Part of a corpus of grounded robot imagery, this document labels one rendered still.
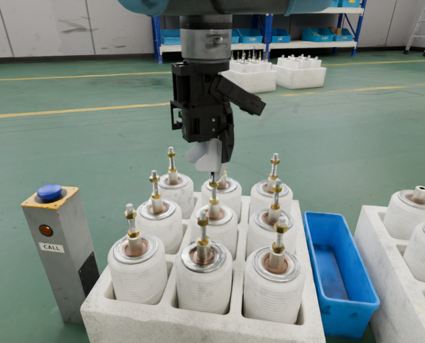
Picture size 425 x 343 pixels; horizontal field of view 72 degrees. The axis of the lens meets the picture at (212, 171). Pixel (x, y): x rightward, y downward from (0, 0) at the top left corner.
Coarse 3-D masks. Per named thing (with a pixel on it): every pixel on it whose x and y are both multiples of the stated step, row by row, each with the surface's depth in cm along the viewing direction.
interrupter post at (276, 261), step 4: (272, 252) 45; (276, 252) 45; (284, 252) 45; (272, 256) 45; (276, 256) 44; (280, 256) 44; (284, 256) 45; (272, 260) 45; (276, 260) 45; (280, 260) 45; (272, 264) 46; (276, 264) 45; (280, 264) 45; (276, 268) 46; (280, 268) 46
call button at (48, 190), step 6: (42, 186) 53; (48, 186) 53; (54, 186) 53; (60, 186) 53; (42, 192) 51; (48, 192) 51; (54, 192) 51; (60, 192) 52; (42, 198) 52; (48, 198) 51; (54, 198) 52
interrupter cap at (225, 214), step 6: (204, 204) 61; (222, 204) 61; (198, 210) 59; (204, 210) 59; (222, 210) 59; (228, 210) 59; (198, 216) 57; (222, 216) 58; (228, 216) 57; (210, 222) 56; (216, 222) 56; (222, 222) 56; (228, 222) 56
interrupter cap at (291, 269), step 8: (264, 248) 49; (256, 256) 48; (264, 256) 48; (288, 256) 48; (256, 264) 46; (264, 264) 46; (288, 264) 46; (296, 264) 46; (264, 272) 45; (272, 272) 45; (280, 272) 45; (288, 272) 45; (296, 272) 45; (272, 280) 43; (280, 280) 43; (288, 280) 43
